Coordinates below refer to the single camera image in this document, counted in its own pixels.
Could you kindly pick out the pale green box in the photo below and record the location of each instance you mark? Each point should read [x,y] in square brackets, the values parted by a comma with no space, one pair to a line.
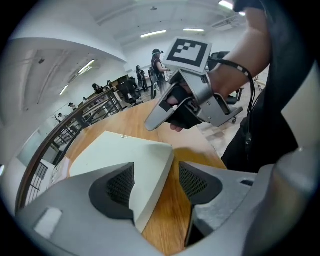
[120,152]

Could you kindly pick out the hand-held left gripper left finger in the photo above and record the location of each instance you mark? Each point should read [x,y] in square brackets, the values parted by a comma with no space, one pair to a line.
[75,200]

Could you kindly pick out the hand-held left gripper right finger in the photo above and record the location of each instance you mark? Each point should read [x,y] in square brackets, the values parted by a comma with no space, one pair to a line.
[225,190]

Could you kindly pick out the person's black shirt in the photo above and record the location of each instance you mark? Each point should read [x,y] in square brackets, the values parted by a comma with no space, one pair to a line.
[275,120]

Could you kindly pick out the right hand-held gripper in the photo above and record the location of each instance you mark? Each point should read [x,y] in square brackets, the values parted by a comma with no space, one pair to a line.
[190,55]

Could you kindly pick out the person's right forearm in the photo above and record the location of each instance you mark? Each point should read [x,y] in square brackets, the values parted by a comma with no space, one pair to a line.
[240,62]

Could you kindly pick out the black office chair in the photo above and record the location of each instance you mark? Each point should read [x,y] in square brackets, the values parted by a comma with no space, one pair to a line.
[128,91]

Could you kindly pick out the ceiling strip light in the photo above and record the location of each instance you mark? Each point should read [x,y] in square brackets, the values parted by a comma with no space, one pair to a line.
[86,66]
[63,90]
[225,3]
[193,30]
[153,34]

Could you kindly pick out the person's right hand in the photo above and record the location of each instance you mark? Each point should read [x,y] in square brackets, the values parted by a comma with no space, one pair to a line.
[177,128]

